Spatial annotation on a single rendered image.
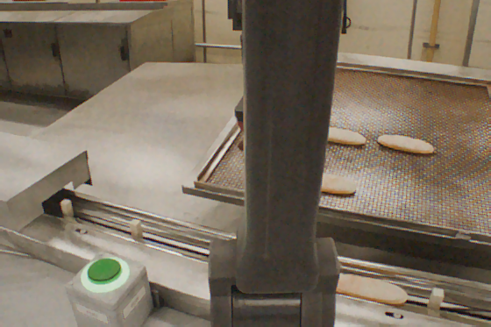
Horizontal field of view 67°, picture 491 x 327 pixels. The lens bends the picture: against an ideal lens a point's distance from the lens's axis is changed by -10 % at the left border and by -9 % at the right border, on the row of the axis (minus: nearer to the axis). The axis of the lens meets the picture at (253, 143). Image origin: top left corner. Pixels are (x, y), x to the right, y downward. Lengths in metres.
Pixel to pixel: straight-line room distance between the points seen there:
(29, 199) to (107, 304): 0.27
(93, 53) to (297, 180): 3.17
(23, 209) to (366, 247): 0.53
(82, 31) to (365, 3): 2.57
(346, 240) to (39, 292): 0.46
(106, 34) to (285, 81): 3.05
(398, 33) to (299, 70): 3.95
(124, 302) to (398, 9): 3.85
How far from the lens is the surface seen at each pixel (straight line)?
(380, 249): 0.65
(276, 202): 0.24
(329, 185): 0.62
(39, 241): 0.64
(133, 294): 0.49
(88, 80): 3.47
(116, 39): 3.18
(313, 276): 0.31
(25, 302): 0.61
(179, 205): 0.73
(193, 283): 0.52
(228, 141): 0.73
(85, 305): 0.50
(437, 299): 0.53
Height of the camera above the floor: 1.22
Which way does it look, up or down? 25 degrees down
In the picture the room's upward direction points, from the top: straight up
